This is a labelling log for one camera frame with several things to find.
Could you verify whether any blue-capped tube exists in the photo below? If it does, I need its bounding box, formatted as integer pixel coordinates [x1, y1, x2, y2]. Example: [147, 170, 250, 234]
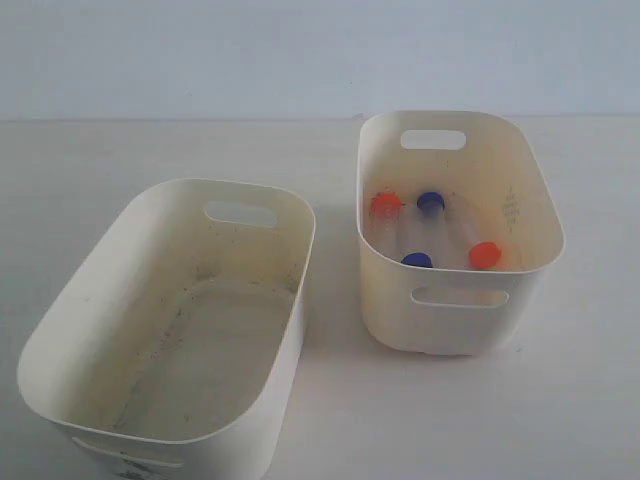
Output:
[414, 191, 481, 246]
[400, 219, 433, 268]

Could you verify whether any cream plastic bin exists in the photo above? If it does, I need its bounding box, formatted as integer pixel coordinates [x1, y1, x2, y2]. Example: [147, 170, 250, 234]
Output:
[17, 179, 316, 479]
[356, 111, 564, 356]

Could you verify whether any red-capped tube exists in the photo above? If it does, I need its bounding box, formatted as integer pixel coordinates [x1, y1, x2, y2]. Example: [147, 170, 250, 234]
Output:
[448, 197, 502, 270]
[369, 192, 404, 257]

